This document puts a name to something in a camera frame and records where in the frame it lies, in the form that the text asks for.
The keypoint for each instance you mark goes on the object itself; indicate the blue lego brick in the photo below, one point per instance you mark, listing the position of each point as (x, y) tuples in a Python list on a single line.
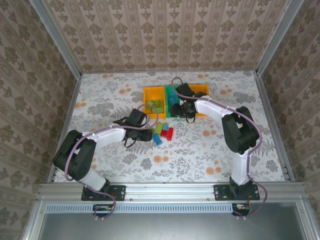
[(172, 100), (157, 139), (165, 126), (172, 94)]

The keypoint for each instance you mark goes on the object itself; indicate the orange plastic bin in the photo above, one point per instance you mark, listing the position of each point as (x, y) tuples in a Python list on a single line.
[(201, 88), (155, 93)]

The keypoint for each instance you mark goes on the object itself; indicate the green lego brick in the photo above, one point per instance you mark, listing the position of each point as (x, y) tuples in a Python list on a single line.
[(158, 102), (160, 109), (150, 103), (152, 108), (158, 128)]

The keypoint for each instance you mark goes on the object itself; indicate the green plastic bin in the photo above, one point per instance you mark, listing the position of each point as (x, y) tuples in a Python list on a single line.
[(167, 90)]

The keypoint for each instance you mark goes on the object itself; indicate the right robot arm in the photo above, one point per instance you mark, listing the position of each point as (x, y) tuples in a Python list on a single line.
[(240, 135)]

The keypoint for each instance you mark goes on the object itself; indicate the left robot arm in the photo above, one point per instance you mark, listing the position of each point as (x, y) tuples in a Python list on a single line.
[(75, 155)]

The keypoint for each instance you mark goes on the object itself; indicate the red lego brick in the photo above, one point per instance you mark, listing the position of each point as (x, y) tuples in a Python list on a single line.
[(170, 134), (164, 133)]

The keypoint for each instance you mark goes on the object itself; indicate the floral tablecloth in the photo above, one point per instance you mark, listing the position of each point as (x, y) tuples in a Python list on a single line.
[(175, 160)]

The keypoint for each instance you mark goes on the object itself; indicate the grey metal panel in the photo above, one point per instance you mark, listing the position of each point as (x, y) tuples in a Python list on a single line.
[(162, 226)]

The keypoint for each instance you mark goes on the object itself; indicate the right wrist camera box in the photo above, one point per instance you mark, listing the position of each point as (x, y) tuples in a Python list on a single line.
[(183, 89)]

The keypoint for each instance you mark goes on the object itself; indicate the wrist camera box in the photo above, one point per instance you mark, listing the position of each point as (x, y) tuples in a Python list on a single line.
[(137, 117), (183, 89)]

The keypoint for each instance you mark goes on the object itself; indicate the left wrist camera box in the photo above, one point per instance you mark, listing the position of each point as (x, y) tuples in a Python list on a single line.
[(137, 117)]

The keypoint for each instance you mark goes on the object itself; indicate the aluminium table edge rail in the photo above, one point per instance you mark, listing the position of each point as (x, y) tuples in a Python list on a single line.
[(170, 191)]

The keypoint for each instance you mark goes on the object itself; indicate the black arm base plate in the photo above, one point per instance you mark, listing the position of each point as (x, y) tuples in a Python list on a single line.
[(117, 192), (221, 193)]

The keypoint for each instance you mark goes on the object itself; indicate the aluminium table side rail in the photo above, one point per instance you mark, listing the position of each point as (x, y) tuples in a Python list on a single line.
[(70, 112), (266, 107)]

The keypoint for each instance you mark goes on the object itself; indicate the aluminium frame post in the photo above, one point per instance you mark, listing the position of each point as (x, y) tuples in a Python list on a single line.
[(277, 37), (57, 40)]

